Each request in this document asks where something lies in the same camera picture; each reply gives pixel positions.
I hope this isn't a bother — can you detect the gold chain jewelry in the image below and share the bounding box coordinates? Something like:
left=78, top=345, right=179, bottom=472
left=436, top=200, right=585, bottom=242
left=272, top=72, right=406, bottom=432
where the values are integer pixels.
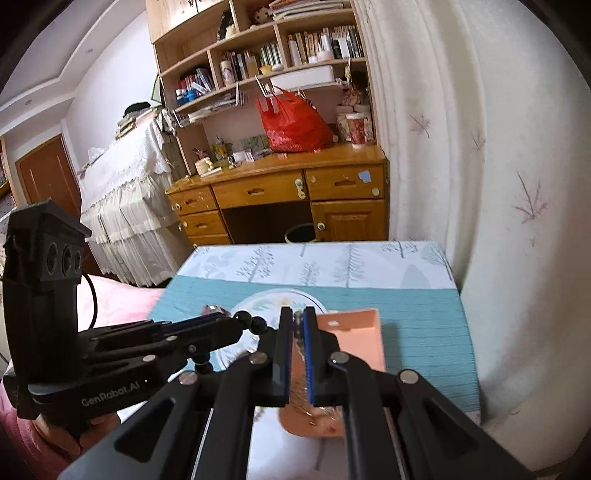
left=280, top=348, right=342, bottom=437

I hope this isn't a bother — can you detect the person's left hand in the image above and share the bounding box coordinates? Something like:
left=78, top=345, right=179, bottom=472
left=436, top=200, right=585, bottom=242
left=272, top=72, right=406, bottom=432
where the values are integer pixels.
left=32, top=410, right=122, bottom=462

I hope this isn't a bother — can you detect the wooden bookshelf hutch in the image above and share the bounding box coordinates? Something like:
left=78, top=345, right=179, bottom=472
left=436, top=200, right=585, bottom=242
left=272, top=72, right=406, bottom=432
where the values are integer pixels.
left=146, top=0, right=369, bottom=175

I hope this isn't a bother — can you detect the wooden desk with drawers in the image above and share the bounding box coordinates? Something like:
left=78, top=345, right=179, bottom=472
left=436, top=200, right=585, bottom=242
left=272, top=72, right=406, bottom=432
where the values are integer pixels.
left=166, top=144, right=389, bottom=246

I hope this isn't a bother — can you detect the patterned white teal tablecloth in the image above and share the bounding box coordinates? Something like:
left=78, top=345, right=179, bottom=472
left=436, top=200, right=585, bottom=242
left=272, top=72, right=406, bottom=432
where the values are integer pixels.
left=115, top=239, right=482, bottom=480

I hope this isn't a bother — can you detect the pink plastic tray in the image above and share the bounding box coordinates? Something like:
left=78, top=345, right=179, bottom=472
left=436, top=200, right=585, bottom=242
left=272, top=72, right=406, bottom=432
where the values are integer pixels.
left=293, top=309, right=386, bottom=438

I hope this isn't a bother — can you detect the waste bin under desk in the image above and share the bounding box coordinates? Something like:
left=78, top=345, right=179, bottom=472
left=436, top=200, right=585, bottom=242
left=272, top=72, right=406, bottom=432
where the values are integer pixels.
left=284, top=223, right=317, bottom=244

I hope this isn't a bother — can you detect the brown wooden door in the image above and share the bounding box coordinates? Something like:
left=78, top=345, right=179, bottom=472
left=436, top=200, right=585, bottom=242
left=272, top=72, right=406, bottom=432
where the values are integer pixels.
left=14, top=134, right=100, bottom=278

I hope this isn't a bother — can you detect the white lace covered furniture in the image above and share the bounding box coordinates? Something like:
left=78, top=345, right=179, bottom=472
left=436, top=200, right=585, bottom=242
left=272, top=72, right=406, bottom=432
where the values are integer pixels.
left=77, top=109, right=191, bottom=287

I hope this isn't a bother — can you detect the red plastic bag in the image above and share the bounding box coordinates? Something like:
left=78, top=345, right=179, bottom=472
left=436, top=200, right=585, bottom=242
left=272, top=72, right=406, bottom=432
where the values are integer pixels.
left=256, top=89, right=334, bottom=153

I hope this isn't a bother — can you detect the black bead bracelet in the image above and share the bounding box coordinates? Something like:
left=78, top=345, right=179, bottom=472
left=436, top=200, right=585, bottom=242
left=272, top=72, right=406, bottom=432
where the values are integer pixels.
left=191, top=309, right=270, bottom=375

